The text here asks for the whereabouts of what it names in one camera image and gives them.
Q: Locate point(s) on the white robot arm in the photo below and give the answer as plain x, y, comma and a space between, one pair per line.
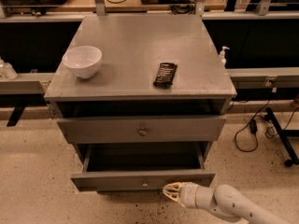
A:
224, 202

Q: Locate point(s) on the black wheeled stand leg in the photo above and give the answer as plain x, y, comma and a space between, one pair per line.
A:
284, 135

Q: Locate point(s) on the grey drawer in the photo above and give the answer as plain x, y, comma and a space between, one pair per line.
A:
140, 166
142, 129

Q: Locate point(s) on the black snack packet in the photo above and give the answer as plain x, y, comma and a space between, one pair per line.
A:
165, 75

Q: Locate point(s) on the grey wooden drawer cabinet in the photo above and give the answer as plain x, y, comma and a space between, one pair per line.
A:
133, 47

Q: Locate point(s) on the grey top drawer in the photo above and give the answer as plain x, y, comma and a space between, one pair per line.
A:
142, 129

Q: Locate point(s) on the white ceramic bowl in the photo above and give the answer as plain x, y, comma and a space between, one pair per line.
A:
83, 61

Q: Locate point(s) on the white pump dispenser bottle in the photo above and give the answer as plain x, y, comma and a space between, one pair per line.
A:
222, 54

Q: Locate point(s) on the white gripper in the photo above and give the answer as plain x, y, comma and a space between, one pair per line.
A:
189, 194

